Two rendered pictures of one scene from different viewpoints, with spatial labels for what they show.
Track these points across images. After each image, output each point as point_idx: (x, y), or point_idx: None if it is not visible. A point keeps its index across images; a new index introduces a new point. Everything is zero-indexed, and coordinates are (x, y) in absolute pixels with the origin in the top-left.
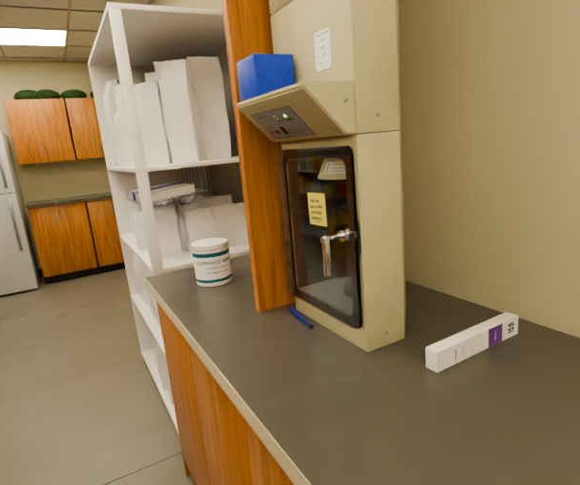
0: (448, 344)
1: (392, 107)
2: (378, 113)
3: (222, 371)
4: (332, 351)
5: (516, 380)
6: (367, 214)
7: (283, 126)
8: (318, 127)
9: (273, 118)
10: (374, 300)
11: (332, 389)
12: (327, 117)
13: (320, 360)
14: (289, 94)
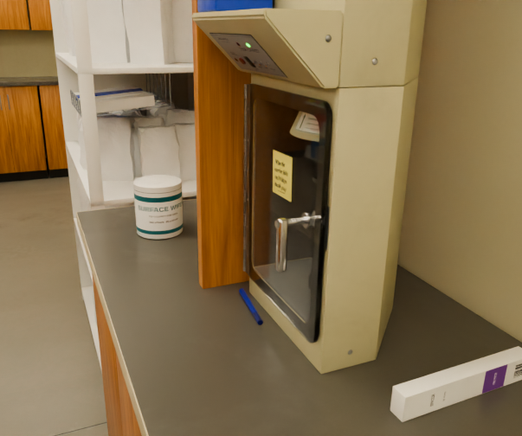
0: (425, 386)
1: (398, 52)
2: (375, 60)
3: (130, 372)
4: (276, 364)
5: None
6: (342, 198)
7: (248, 56)
8: (289, 70)
9: (235, 44)
10: (338, 310)
11: (259, 423)
12: (298, 61)
13: (257, 375)
14: (249, 22)
